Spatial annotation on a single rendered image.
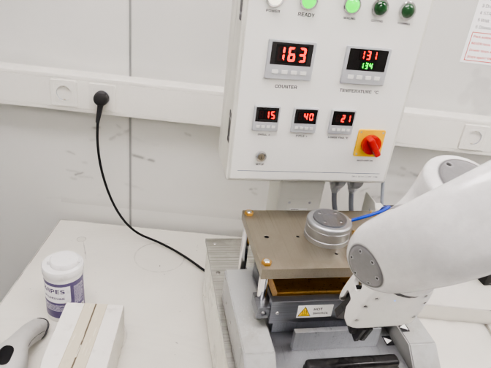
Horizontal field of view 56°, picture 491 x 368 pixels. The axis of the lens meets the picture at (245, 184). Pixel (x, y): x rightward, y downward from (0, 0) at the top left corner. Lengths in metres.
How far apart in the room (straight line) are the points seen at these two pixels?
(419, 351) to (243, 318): 0.29
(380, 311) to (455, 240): 0.25
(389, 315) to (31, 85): 1.05
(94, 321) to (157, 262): 0.35
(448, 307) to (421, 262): 0.90
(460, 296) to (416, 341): 0.54
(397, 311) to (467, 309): 0.70
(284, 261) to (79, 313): 0.48
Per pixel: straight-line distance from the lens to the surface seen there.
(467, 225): 0.41
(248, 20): 0.79
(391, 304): 0.63
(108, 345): 0.98
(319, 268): 0.75
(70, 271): 1.08
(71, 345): 0.99
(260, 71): 0.81
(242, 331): 0.78
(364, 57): 0.86
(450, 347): 1.27
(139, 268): 1.30
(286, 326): 0.82
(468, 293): 1.40
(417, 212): 0.42
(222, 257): 1.04
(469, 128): 1.38
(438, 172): 0.50
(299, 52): 0.82
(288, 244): 0.79
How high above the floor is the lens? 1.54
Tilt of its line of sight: 26 degrees down
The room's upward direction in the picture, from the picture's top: 7 degrees clockwise
